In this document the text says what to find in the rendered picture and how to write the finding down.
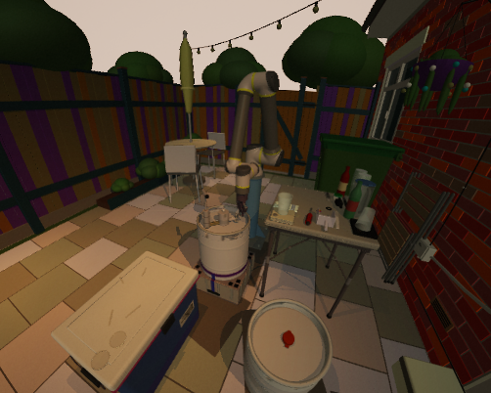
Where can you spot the green bush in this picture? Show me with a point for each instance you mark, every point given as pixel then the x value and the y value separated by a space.
pixel 149 168
pixel 121 185

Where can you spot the wooden tray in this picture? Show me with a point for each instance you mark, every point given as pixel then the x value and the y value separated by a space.
pixel 280 218

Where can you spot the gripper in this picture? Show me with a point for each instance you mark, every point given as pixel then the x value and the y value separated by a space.
pixel 241 199

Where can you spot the grey electrical box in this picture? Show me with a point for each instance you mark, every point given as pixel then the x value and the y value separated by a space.
pixel 427 250

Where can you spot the red keg cap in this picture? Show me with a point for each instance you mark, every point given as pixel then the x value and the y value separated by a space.
pixel 288 338

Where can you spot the grey roof eave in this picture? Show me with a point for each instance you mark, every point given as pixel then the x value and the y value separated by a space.
pixel 397 20

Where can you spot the dark green tree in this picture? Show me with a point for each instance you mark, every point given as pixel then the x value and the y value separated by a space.
pixel 233 65
pixel 28 37
pixel 141 65
pixel 331 53

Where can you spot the blue cooler with cream lid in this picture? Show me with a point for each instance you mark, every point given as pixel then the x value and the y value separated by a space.
pixel 126 315

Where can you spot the striped wooden fence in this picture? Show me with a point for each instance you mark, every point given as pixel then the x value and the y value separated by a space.
pixel 65 143

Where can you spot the olive folded parasol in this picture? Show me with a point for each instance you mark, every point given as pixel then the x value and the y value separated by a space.
pixel 186 65

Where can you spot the green bottle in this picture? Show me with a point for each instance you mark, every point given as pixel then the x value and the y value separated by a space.
pixel 353 200

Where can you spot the black tray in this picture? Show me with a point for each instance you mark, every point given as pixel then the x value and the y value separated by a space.
pixel 366 231

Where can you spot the brown planter bed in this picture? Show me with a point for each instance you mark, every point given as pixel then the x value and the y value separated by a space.
pixel 122 198

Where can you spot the beige keg neck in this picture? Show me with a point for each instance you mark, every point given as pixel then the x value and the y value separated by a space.
pixel 222 215

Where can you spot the round beige patio table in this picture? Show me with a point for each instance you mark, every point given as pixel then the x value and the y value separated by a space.
pixel 190 143

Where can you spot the white patio chair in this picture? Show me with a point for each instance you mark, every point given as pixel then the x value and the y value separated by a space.
pixel 217 141
pixel 180 159

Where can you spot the green wheelie bin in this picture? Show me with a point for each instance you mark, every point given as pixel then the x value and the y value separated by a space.
pixel 352 159

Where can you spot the white framed window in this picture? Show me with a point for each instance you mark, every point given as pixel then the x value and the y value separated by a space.
pixel 389 98

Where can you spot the grey steel keg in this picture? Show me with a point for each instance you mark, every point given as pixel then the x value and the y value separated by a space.
pixel 286 352

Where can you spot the red bottle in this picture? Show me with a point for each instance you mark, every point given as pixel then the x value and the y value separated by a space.
pixel 344 182

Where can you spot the beige folding table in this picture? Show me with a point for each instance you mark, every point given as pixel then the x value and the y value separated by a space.
pixel 311 235

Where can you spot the beige cinder block stand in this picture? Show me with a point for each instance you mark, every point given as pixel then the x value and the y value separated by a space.
pixel 231 288

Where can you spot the white paper napkins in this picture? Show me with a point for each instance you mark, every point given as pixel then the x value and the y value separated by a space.
pixel 327 221

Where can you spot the red hand tool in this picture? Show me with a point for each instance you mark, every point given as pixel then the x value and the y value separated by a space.
pixel 309 217

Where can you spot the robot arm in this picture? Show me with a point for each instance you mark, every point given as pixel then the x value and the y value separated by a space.
pixel 241 122

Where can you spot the dark wall vent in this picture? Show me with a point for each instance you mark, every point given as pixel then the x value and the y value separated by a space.
pixel 441 313

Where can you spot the purple hanging flower basket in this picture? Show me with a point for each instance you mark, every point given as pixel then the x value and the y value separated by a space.
pixel 442 75

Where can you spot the cream party keg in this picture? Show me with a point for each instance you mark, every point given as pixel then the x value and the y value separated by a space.
pixel 223 253

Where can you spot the clear plastic cup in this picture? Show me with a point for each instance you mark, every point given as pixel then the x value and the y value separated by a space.
pixel 284 203

